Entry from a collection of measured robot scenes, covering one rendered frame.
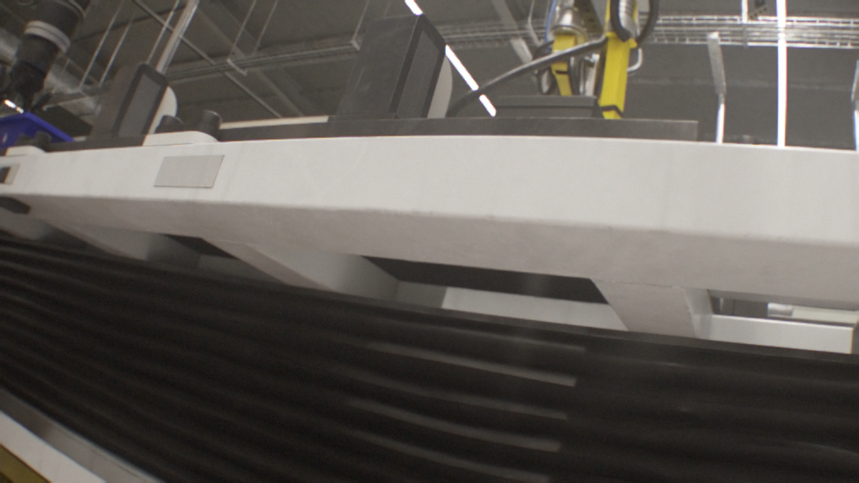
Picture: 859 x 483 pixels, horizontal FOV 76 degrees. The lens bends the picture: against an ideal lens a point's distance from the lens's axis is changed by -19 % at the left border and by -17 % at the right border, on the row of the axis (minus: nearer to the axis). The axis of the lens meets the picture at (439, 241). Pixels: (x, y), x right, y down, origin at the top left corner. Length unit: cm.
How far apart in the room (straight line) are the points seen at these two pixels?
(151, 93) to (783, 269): 85
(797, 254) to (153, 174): 61
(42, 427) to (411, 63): 102
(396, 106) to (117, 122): 48
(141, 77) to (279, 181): 47
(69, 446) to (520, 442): 84
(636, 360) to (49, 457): 84
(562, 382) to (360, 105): 36
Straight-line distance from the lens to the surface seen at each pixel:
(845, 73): 1523
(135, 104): 99
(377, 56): 66
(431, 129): 56
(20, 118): 133
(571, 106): 91
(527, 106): 93
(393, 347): 82
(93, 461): 120
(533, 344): 74
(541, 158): 46
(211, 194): 63
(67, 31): 143
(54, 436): 132
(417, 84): 65
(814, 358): 70
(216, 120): 72
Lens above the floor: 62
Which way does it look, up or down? 16 degrees up
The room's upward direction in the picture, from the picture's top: 14 degrees clockwise
